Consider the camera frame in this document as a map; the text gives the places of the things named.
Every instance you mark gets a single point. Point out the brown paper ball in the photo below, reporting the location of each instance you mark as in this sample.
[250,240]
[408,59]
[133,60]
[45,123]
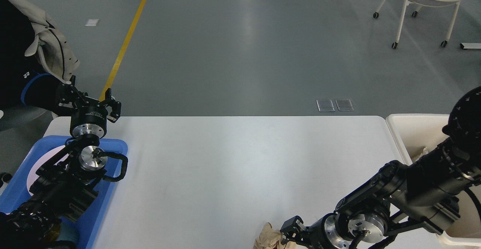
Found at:
[270,238]

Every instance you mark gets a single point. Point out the dark teal mug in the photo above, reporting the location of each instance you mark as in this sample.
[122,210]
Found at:
[63,231]

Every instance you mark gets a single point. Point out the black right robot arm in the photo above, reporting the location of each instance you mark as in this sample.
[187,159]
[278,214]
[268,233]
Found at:
[401,198]

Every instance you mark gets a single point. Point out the white floor label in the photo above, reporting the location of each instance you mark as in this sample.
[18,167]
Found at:
[92,22]

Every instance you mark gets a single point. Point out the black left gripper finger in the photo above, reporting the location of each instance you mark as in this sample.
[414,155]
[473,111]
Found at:
[112,106]
[68,96]

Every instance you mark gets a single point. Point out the white bar on floor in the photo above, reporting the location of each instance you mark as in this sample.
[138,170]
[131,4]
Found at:
[470,45]

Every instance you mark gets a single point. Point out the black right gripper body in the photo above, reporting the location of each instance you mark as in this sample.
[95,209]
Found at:
[324,234]

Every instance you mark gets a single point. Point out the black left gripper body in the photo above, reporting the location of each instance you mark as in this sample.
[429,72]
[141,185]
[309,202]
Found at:
[88,120]

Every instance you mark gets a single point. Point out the blue plastic tray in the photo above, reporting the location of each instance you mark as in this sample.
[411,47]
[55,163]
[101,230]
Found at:
[16,194]

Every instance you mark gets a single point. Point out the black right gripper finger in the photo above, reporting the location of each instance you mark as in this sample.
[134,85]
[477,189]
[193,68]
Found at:
[294,230]

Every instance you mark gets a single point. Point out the pink plate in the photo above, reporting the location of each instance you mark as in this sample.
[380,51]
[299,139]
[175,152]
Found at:
[32,175]

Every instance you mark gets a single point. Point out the right clear floor plate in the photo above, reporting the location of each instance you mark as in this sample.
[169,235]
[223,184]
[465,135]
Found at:
[344,105]

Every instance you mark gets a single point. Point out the beige plastic bin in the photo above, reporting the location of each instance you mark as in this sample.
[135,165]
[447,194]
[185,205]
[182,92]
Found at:
[411,133]

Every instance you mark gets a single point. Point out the clear floor plate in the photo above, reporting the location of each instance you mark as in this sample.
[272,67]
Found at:
[325,105]
[344,105]

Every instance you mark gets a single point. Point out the person in black clothes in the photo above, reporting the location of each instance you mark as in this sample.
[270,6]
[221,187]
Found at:
[23,79]

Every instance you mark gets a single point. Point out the aluminium foil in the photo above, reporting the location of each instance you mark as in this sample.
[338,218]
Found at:
[419,154]

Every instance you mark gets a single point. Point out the left clear floor plate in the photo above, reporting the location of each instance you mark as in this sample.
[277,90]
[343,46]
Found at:
[325,105]

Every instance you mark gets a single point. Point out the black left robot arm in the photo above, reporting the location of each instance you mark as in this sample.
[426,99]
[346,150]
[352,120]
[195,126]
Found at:
[66,182]

